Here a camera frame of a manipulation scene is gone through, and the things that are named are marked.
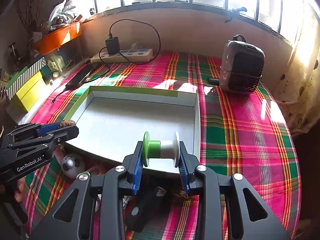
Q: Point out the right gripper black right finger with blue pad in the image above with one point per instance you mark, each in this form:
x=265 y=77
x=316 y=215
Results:
x=248 y=215

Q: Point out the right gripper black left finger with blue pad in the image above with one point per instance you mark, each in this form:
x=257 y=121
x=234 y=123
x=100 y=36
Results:
x=72 y=216

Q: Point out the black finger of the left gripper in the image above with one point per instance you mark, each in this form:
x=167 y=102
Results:
x=57 y=136
x=31 y=130

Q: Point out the brown walnut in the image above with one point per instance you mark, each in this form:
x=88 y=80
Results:
x=180 y=194
x=66 y=123

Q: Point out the white round panda toy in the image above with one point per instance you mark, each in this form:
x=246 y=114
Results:
x=72 y=165

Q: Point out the black rectangular device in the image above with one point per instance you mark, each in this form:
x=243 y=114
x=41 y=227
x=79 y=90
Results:
x=150 y=206

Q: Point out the green and white spool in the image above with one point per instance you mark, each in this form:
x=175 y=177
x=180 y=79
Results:
x=161 y=149

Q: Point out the person's left hand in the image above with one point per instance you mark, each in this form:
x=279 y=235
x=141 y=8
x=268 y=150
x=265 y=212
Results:
x=19 y=189

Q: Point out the yellow box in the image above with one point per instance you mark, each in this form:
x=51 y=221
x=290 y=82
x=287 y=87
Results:
x=29 y=93

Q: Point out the striped white green box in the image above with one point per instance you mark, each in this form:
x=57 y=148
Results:
x=23 y=76

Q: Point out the white shallow box green rim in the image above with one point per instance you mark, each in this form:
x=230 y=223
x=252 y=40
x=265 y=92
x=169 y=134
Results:
x=111 y=120

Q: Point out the black phone on bed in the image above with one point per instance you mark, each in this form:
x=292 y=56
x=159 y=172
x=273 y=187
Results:
x=79 y=79

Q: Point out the plaid pink green bedsheet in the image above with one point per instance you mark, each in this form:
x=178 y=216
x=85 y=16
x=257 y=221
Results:
x=239 y=133

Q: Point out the orange planter tray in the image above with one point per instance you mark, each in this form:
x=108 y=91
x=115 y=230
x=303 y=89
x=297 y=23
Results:
x=58 y=38

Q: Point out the white power strip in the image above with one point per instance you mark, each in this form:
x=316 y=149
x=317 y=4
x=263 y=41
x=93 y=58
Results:
x=141 y=55

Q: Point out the cream dotted curtain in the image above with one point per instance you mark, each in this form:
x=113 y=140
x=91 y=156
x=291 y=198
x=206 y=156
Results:
x=297 y=91

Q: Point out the grey portable heater fan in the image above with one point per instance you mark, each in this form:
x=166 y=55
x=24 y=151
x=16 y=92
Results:
x=241 y=67

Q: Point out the black charger adapter with cable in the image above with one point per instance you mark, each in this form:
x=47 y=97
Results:
x=113 y=46

